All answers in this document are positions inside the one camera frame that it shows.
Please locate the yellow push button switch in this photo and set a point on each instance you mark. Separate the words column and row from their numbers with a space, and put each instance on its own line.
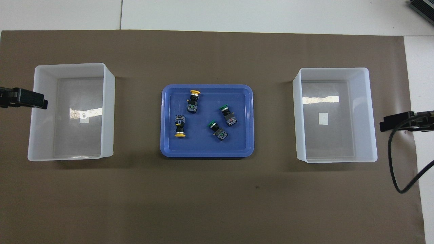
column 179, row 122
column 192, row 106

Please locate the green push button switch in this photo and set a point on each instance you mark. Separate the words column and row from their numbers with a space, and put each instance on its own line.
column 221, row 134
column 230, row 118

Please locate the translucent white plastic box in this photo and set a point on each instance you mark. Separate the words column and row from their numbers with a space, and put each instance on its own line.
column 371, row 135
column 109, row 101

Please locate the small white paper label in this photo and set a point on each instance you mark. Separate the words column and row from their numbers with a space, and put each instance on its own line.
column 323, row 118
column 83, row 118

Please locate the dark grey ribbed device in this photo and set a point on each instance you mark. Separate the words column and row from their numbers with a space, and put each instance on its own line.
column 425, row 8

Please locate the blue plastic tray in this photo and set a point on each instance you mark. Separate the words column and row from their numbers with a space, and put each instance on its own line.
column 203, row 144

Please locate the brown table mat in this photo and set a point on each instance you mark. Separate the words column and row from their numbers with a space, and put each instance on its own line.
column 217, row 189

